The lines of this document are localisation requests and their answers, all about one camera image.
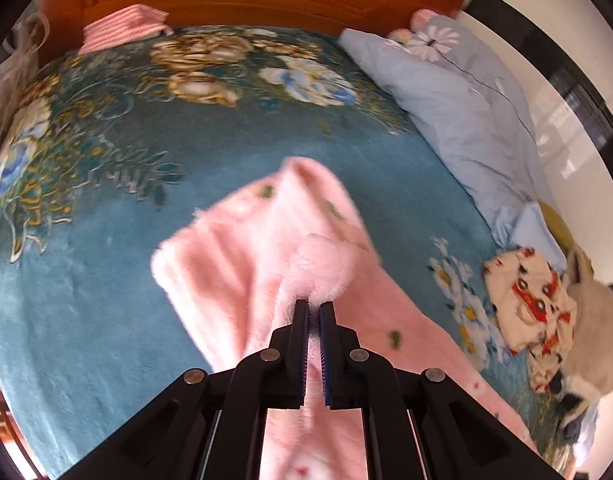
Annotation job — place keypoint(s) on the grey cloth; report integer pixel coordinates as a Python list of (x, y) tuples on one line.
[(11, 90)]

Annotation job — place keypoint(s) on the cream red printed garment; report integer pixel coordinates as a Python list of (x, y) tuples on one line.
[(526, 300)]

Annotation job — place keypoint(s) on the beige knit sweater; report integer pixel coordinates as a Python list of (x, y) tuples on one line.
[(591, 340)]

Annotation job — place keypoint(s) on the pink striped folded cloth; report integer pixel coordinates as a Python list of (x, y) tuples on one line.
[(121, 27)]

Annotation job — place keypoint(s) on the dark window frame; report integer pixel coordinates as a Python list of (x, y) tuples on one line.
[(551, 55)]

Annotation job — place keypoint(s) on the olive yellow cloth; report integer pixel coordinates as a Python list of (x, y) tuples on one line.
[(561, 230)]

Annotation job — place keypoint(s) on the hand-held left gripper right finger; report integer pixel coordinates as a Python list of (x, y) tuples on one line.
[(326, 350)]

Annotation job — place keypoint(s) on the dark garment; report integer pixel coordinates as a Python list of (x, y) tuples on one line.
[(566, 392)]

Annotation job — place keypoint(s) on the light blue floral quilt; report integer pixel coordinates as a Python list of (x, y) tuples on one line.
[(461, 125)]

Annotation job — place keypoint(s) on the pink fleece garment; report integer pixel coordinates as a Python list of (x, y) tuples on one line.
[(246, 260)]

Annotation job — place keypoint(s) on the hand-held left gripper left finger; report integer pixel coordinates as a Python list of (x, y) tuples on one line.
[(302, 350)]

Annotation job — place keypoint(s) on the teal floral blanket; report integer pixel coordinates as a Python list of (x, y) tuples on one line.
[(111, 260)]

